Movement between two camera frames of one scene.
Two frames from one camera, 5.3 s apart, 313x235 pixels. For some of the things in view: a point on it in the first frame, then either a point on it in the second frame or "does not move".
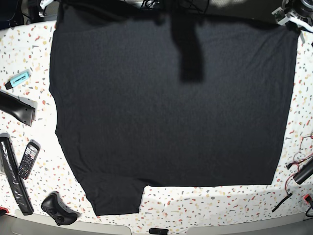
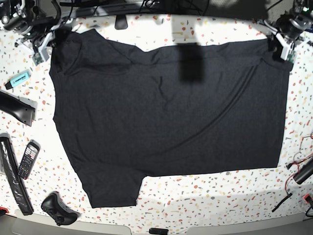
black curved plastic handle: [23, 111] does not move
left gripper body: [43, 4] to [42, 37]
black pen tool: [282, 200] does not move
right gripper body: [291, 16] to [275, 46]
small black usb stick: [158, 231] does not move
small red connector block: [307, 198] does not move
